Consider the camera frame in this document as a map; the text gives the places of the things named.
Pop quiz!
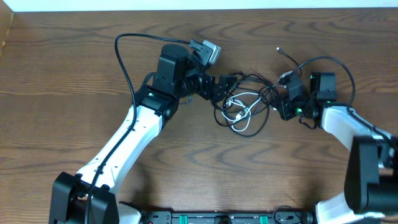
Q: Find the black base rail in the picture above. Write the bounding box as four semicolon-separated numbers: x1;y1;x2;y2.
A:
121;207;315;224

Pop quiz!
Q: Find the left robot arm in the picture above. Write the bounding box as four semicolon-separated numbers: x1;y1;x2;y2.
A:
49;40;236;223

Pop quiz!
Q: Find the white cable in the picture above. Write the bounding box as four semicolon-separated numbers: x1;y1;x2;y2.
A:
221;91;262;132

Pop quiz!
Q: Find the left camera black cable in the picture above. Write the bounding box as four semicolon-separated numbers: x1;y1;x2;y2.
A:
84;33;200;224

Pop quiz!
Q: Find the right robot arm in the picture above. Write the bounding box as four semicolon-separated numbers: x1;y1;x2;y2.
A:
275;71;397;223

